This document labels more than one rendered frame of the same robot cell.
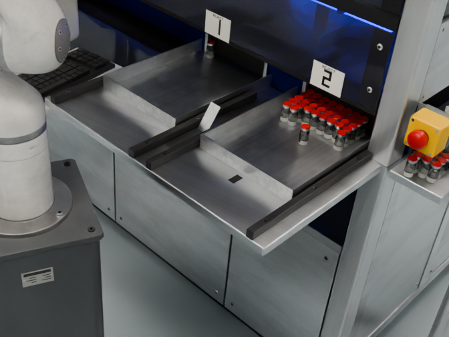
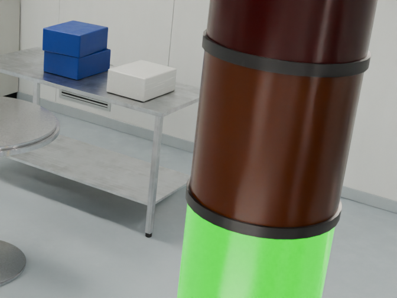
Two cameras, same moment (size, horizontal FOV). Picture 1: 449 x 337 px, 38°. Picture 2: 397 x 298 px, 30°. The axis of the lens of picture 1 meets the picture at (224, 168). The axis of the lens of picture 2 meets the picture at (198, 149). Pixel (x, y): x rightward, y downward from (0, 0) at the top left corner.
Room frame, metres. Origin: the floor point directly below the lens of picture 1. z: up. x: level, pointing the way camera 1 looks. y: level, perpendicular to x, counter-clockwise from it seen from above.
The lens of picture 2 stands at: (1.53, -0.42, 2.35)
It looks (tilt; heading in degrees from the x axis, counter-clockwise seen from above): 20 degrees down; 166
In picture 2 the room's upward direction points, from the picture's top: 6 degrees clockwise
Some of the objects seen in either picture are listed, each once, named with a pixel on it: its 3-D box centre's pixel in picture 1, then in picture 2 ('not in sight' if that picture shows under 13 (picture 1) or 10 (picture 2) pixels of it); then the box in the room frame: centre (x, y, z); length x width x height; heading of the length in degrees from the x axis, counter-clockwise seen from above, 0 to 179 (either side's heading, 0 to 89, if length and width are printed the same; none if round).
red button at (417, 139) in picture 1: (418, 138); not in sight; (1.14, -0.39, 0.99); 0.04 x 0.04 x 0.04; 50
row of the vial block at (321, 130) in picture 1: (318, 122); not in sight; (1.31, -0.21, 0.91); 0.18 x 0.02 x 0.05; 50
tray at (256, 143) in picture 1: (294, 138); not in sight; (1.24, -0.15, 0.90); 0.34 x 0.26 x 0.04; 140
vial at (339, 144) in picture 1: (339, 140); not in sight; (1.24, -0.25, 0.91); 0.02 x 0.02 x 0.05
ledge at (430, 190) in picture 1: (429, 174); not in sight; (1.19, -0.46, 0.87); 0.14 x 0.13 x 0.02; 140
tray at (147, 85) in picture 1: (189, 80); not in sight; (1.46, 0.11, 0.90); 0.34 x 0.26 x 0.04; 140
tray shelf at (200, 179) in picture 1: (217, 127); not in sight; (1.30, 0.03, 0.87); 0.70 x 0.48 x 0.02; 50
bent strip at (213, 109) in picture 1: (193, 125); not in sight; (1.24, 0.08, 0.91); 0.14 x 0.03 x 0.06; 139
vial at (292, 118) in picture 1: (292, 115); not in sight; (1.33, -0.15, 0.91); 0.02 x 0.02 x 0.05
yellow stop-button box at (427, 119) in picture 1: (429, 131); not in sight; (1.17, -0.42, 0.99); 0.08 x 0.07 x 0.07; 140
